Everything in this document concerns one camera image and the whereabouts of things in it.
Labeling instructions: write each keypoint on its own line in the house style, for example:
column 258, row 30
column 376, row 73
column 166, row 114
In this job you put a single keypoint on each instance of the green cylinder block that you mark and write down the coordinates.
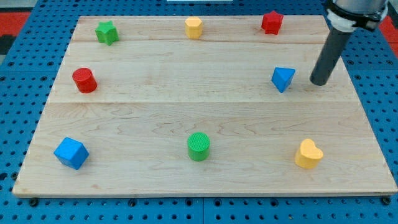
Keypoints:
column 198, row 146

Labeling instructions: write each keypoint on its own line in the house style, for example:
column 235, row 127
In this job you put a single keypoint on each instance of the wooden board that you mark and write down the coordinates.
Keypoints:
column 156, row 87

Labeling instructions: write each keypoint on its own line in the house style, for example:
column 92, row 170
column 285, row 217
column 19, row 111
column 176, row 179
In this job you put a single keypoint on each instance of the yellow hexagon block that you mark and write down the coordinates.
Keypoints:
column 193, row 27

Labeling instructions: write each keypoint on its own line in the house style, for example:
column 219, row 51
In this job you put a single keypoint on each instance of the blue triangular prism block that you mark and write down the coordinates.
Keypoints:
column 282, row 77

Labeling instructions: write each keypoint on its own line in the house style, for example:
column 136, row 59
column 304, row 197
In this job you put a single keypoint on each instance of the red star block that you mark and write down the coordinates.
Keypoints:
column 272, row 22

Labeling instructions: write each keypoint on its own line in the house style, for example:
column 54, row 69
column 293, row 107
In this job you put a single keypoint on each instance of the yellow heart block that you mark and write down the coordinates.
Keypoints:
column 308, row 155

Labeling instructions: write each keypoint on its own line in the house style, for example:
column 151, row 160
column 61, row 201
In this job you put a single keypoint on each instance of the red cylinder block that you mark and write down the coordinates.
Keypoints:
column 84, row 80

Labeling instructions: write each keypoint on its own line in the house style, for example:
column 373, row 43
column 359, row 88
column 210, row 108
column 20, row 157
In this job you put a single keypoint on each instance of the green star block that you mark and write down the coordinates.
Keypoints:
column 107, row 33

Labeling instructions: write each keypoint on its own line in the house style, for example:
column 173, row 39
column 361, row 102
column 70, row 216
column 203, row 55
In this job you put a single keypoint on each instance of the blue cube block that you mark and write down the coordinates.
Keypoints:
column 71, row 153

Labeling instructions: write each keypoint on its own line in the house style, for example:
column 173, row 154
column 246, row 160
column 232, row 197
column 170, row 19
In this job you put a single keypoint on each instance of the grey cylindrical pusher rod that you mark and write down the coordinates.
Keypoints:
column 329, row 56

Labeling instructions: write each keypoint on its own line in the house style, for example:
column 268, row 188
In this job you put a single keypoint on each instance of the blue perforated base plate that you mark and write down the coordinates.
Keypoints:
column 27, row 75

